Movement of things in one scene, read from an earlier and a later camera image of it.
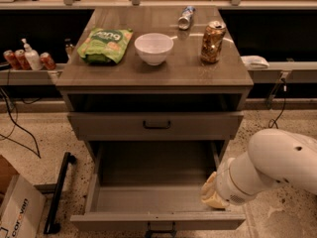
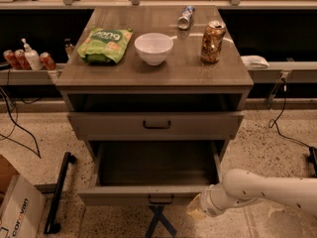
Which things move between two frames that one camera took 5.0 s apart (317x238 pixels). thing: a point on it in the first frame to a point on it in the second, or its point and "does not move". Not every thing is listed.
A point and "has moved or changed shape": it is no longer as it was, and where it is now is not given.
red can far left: (12, 59) does not move
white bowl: (155, 47) does not move
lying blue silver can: (184, 19) does not move
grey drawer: (154, 186) has moved or changed shape
